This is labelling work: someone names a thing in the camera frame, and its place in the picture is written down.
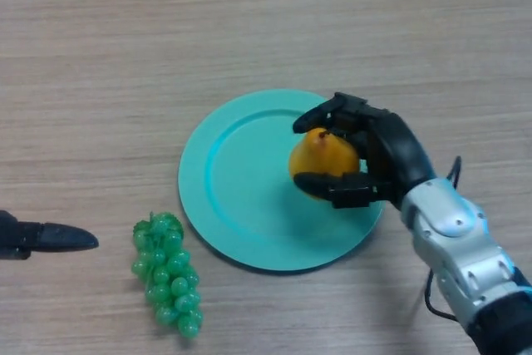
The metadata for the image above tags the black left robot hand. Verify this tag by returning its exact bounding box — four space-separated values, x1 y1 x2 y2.
0 210 100 260

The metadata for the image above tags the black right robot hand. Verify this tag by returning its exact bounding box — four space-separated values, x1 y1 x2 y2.
292 91 437 210

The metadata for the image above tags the yellow pear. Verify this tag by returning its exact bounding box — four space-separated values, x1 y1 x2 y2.
288 126 361 201

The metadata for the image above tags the round teal plate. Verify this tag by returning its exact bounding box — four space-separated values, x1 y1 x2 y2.
177 88 386 273

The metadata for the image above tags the green grape bunch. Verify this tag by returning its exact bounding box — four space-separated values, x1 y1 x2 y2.
131 211 204 338

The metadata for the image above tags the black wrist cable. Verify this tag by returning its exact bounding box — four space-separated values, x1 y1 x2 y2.
423 155 463 323

